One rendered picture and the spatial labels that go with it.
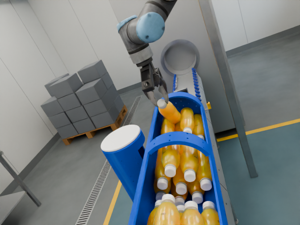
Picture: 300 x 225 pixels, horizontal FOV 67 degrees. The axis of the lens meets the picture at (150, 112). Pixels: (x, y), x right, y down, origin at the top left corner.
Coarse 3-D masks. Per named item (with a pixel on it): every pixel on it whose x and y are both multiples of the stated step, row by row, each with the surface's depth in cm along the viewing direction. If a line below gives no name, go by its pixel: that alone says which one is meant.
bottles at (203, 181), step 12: (192, 132) 110; (204, 156) 89; (204, 168) 83; (156, 180) 90; (180, 180) 84; (204, 180) 80; (156, 192) 87; (168, 192) 88; (180, 192) 83; (192, 192) 86; (180, 204) 85; (204, 204) 72; (180, 216) 69; (204, 216) 66; (216, 216) 65
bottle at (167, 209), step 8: (168, 200) 66; (160, 208) 62; (168, 208) 61; (176, 208) 63; (160, 216) 60; (168, 216) 59; (176, 216) 60; (160, 224) 57; (168, 224) 57; (176, 224) 58
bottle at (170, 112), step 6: (168, 102) 102; (162, 108) 100; (168, 108) 101; (174, 108) 105; (162, 114) 104; (168, 114) 103; (174, 114) 106; (180, 114) 115; (168, 120) 111; (174, 120) 111
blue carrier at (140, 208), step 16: (176, 96) 117; (192, 96) 119; (160, 128) 132; (160, 144) 82; (176, 144) 82; (192, 144) 81; (208, 144) 88; (144, 160) 83; (144, 176) 74; (144, 192) 85; (208, 192) 86; (144, 208) 81; (224, 208) 65; (128, 224) 63; (144, 224) 77; (224, 224) 58
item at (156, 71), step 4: (148, 60) 91; (136, 64) 93; (140, 64) 91; (144, 64) 91; (148, 64) 93; (152, 64) 98; (152, 68) 97; (156, 68) 99; (156, 72) 94; (160, 72) 100; (156, 76) 93; (160, 76) 99; (156, 80) 94; (156, 84) 95
